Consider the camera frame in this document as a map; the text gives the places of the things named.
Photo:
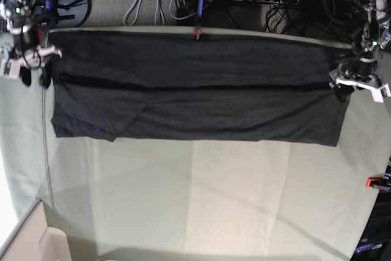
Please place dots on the red black clamp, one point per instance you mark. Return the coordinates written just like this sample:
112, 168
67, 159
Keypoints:
379, 183
197, 33

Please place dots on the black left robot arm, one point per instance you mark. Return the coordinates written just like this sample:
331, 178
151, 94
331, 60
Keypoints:
370, 25

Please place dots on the black t-shirt with colourful logo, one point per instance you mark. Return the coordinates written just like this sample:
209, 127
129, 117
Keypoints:
111, 85

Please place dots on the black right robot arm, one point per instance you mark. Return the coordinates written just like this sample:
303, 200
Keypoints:
27, 48

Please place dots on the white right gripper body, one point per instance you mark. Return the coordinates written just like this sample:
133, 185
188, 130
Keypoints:
11, 63

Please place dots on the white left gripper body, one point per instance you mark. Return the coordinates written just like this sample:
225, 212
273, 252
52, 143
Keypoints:
363, 77

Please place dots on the red black clamp right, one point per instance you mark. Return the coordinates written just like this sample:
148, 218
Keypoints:
379, 183

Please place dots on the black round base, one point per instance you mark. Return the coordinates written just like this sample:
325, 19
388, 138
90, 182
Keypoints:
73, 13

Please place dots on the red black clamp middle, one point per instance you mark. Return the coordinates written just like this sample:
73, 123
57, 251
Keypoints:
197, 33

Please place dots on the white box corner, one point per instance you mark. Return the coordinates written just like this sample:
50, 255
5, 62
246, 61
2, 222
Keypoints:
34, 239

